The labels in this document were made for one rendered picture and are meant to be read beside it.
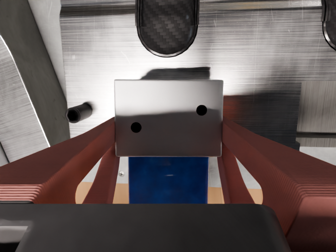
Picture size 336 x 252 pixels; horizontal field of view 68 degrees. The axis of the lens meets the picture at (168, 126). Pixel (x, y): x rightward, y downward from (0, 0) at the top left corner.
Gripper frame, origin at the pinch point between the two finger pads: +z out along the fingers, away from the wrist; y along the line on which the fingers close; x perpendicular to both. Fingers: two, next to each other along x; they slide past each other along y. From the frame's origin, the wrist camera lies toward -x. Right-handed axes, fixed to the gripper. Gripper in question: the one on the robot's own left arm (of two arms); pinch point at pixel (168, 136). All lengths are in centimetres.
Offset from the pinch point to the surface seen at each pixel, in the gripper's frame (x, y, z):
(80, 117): 0.7, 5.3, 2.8
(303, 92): 0.7, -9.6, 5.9
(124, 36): -3.1, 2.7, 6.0
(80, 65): -1.4, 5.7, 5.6
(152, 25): -3.7, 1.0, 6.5
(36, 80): 2.0, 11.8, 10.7
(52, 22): -1.6, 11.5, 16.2
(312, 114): 2.1, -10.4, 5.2
